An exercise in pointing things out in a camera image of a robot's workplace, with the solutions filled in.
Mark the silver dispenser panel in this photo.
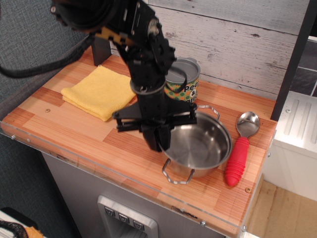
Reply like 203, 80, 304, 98
98, 195, 159, 238

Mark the yellow folded cloth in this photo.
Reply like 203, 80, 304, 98
61, 65, 135, 121

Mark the dark left frame post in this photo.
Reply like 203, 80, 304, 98
92, 38, 112, 66

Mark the red handled metal spoon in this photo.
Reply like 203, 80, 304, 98
225, 112, 260, 186

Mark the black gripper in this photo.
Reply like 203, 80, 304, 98
112, 94, 197, 152

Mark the dark right frame post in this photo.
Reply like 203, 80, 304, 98
270, 0, 317, 121

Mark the black braided cable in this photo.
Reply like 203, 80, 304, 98
0, 34, 95, 79

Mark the grey toy fridge cabinet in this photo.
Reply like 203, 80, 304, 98
43, 153, 223, 238

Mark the clear acrylic edge guard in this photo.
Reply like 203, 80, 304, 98
1, 116, 251, 237

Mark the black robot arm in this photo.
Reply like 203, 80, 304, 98
51, 0, 197, 152

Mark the peas and carrots can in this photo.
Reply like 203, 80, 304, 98
164, 58, 201, 103

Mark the white toy sink unit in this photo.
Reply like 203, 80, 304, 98
261, 36, 317, 202

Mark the stainless steel pot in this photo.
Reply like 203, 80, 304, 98
159, 105, 232, 184

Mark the dark frame post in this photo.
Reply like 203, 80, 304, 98
270, 0, 317, 121
92, 38, 112, 66

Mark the orange and black object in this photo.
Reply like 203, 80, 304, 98
0, 207, 45, 238

